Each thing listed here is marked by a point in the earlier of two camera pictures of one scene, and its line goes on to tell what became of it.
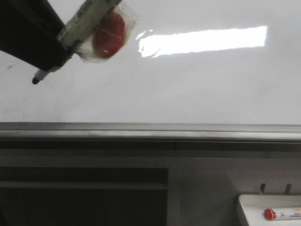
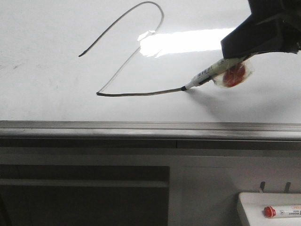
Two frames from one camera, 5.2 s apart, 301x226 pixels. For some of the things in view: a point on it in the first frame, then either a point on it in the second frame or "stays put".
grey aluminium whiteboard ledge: (100, 131) stays put
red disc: (112, 36) to (236, 76)
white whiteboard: (186, 61) stays put
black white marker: (79, 18) to (210, 72)
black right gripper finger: (28, 32) to (274, 26)
